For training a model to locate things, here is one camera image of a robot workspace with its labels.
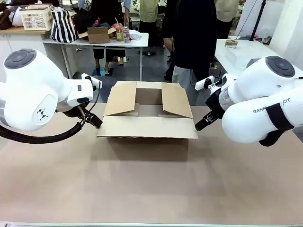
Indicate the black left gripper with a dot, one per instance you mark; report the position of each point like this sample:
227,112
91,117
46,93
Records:
71,112

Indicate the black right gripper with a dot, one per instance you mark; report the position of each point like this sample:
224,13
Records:
214,101

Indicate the large brown cardboard box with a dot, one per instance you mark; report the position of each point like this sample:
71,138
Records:
146,127

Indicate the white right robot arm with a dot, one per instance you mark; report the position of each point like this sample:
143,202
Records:
248,118

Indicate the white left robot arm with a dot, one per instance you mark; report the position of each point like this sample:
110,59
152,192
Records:
28,89

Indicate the small open cardboard box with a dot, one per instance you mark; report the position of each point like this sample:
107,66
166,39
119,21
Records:
98,35

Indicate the teal floor mat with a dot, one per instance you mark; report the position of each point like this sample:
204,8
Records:
101,72

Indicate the brown packing tape roll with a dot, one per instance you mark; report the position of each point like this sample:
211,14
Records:
230,42

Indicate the person in black sweatshirt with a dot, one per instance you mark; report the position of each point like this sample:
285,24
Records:
194,35

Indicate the clear plastic bottle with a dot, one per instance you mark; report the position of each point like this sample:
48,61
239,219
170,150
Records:
126,35

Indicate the white table with metal legs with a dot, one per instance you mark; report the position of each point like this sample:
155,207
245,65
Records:
142,41

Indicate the plastic drink cup with straw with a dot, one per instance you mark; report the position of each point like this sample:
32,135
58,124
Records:
119,32

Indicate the white crumpled cloth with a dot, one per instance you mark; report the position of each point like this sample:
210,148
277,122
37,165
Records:
136,35

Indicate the colourful clothes pile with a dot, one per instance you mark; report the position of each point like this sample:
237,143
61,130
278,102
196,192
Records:
103,24

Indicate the black fabric bag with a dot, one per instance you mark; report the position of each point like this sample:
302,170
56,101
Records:
82,21

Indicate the black white striped bag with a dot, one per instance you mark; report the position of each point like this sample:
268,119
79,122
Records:
62,26

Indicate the white cabinet with wooden top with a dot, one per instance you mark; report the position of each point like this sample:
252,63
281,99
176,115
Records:
23,42

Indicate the bystander in beige top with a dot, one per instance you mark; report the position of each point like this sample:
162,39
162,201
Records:
225,11

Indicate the bystander in black clothes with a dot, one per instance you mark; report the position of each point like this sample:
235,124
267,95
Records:
104,11

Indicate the white board panel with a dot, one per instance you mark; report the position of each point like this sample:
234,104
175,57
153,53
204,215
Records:
246,14

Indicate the black tripod stand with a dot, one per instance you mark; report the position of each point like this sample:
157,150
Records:
258,16

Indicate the white plastic basket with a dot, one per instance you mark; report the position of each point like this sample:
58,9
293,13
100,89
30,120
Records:
35,19

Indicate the bystander in pale yellow shirt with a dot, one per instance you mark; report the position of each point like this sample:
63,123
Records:
149,11

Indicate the brown plush toy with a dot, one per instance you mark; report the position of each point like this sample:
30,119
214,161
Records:
6,19

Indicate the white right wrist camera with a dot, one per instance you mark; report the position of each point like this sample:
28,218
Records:
201,84

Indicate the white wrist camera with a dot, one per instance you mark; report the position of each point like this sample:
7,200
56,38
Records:
201,84
91,80

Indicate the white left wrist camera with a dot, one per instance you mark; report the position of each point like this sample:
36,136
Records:
91,80

